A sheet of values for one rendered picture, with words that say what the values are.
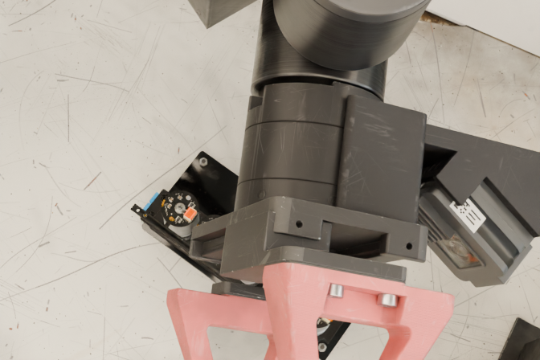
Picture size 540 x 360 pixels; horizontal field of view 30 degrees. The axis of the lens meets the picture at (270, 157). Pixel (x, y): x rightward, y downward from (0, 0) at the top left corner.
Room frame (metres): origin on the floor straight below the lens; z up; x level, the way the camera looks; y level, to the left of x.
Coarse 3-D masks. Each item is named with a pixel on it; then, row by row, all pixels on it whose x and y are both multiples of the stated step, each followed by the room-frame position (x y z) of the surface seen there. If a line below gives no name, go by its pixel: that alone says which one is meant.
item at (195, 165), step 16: (208, 160) 0.21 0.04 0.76; (192, 176) 0.20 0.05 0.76; (208, 176) 0.20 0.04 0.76; (224, 176) 0.20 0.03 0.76; (192, 192) 0.19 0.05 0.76; (208, 192) 0.19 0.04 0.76; (224, 192) 0.19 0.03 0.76; (208, 208) 0.18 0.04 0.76; (224, 208) 0.18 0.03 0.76; (144, 224) 0.16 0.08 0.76; (160, 240) 0.15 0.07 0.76; (208, 272) 0.13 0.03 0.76; (336, 336) 0.10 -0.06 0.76; (320, 352) 0.09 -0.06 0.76
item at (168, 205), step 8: (176, 192) 0.17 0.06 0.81; (184, 192) 0.17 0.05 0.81; (168, 200) 0.17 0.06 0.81; (176, 200) 0.17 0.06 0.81; (184, 200) 0.17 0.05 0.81; (192, 200) 0.17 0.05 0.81; (168, 208) 0.16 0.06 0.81; (168, 216) 0.16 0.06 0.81; (176, 216) 0.16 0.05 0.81; (176, 224) 0.15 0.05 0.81; (184, 224) 0.15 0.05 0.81
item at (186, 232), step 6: (180, 204) 0.17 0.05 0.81; (174, 210) 0.16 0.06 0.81; (180, 210) 0.16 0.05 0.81; (198, 216) 0.16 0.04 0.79; (174, 228) 0.15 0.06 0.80; (180, 228) 0.15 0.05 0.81; (186, 228) 0.15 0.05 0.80; (192, 228) 0.16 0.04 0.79; (180, 234) 0.15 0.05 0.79; (186, 234) 0.15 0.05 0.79
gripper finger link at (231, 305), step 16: (176, 288) 0.07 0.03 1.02; (224, 288) 0.08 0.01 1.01; (240, 288) 0.08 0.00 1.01; (256, 288) 0.08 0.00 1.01; (176, 304) 0.07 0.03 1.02; (192, 304) 0.07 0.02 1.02; (208, 304) 0.07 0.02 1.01; (224, 304) 0.07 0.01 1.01; (240, 304) 0.07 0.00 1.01; (256, 304) 0.08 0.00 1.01; (176, 320) 0.06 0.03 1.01; (192, 320) 0.06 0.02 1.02; (208, 320) 0.06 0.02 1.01; (224, 320) 0.07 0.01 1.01; (240, 320) 0.07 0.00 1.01; (256, 320) 0.07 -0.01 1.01; (192, 336) 0.06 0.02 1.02; (272, 336) 0.06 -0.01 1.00; (192, 352) 0.05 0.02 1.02; (208, 352) 0.05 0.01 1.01; (272, 352) 0.06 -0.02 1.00
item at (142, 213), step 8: (136, 208) 0.16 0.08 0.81; (144, 216) 0.15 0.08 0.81; (152, 216) 0.15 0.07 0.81; (152, 224) 0.15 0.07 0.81; (160, 224) 0.15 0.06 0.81; (168, 224) 0.15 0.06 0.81; (168, 232) 0.15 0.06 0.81; (176, 240) 0.14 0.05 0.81; (184, 240) 0.14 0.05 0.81; (184, 248) 0.14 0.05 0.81; (208, 264) 0.13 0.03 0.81; (216, 264) 0.13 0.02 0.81; (232, 280) 0.12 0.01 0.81; (240, 280) 0.12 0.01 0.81
